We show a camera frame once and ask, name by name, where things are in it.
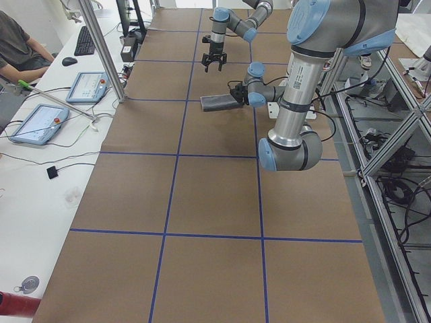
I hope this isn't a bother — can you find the aluminium frame post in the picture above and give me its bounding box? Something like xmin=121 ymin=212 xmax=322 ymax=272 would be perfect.
xmin=77 ymin=0 xmax=126 ymax=103

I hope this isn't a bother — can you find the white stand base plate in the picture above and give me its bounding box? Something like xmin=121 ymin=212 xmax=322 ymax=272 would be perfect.
xmin=267 ymin=100 xmax=318 ymax=120

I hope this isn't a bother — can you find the seated person grey shirt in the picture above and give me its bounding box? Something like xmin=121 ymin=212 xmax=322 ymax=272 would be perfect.
xmin=1 ymin=11 xmax=55 ymax=83

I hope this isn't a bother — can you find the black keyboard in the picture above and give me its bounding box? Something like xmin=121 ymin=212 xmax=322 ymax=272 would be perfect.
xmin=74 ymin=26 xmax=96 ymax=57

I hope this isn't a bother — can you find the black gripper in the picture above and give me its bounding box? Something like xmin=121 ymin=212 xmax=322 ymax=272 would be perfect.
xmin=233 ymin=85 xmax=248 ymax=106
xmin=201 ymin=42 xmax=227 ymax=72

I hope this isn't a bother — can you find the teach pendant tablet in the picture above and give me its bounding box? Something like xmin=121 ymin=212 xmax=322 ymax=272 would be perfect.
xmin=66 ymin=71 xmax=109 ymax=104
xmin=9 ymin=104 xmax=69 ymax=145

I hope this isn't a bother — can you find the upper teach pendant tablet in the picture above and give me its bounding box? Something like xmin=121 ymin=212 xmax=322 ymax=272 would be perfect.
xmin=66 ymin=71 xmax=109 ymax=104

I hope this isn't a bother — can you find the red cylinder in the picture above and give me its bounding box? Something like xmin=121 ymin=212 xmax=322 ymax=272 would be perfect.
xmin=0 ymin=292 xmax=41 ymax=318

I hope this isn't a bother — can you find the black computer mouse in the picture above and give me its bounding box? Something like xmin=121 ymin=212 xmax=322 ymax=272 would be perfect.
xmin=62 ymin=57 xmax=77 ymax=67

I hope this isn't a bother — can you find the black box white label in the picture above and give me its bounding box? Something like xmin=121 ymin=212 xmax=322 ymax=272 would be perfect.
xmin=121 ymin=36 xmax=138 ymax=63

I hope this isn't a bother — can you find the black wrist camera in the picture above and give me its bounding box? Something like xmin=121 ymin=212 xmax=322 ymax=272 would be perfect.
xmin=227 ymin=80 xmax=243 ymax=101
xmin=202 ymin=35 xmax=211 ymax=44

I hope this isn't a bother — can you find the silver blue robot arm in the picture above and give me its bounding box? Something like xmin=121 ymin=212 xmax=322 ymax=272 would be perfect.
xmin=259 ymin=1 xmax=399 ymax=171
xmin=201 ymin=0 xmax=273 ymax=73

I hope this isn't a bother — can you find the small black square pad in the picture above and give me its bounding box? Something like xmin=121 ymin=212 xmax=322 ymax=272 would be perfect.
xmin=46 ymin=166 xmax=59 ymax=180

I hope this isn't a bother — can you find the lower teach pendant tablet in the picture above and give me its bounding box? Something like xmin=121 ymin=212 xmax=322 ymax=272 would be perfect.
xmin=9 ymin=104 xmax=69 ymax=145

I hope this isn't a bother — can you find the black monitor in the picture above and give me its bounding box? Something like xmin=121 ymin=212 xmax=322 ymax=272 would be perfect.
xmin=116 ymin=0 xmax=147 ymax=37

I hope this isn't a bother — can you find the round metal tape disc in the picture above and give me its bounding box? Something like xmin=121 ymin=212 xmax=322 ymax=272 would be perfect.
xmin=13 ymin=275 xmax=40 ymax=294

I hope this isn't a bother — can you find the pink and grey towel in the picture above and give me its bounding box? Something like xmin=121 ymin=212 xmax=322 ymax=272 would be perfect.
xmin=201 ymin=94 xmax=243 ymax=112

